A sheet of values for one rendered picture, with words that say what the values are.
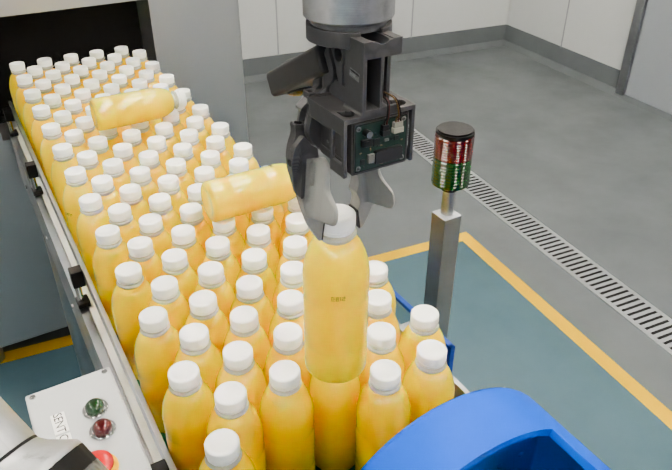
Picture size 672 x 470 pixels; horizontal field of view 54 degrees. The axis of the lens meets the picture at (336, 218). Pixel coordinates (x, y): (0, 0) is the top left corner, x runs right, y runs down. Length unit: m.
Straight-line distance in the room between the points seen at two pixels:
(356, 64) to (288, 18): 4.57
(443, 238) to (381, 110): 0.64
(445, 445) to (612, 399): 1.92
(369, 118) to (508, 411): 0.29
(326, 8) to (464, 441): 0.37
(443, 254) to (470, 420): 0.60
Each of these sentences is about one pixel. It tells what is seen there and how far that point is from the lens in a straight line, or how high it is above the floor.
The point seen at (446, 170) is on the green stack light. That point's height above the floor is 1.20.
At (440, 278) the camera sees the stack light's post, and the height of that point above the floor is 0.98.
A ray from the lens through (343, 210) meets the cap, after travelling 0.66.
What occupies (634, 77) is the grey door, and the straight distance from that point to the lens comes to 5.04.
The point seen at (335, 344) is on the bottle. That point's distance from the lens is 0.71.
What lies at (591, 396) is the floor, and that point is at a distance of 2.48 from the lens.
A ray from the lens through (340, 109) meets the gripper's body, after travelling 0.54.
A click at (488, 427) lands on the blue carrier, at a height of 1.23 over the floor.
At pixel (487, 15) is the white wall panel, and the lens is 5.96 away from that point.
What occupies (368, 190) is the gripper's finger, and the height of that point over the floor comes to 1.38.
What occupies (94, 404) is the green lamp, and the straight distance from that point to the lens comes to 0.83.
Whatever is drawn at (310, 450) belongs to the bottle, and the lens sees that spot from 0.92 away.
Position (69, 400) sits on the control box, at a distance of 0.86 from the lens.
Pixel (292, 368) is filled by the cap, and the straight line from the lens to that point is 0.84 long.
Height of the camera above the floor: 1.69
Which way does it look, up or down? 31 degrees down
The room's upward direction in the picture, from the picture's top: straight up
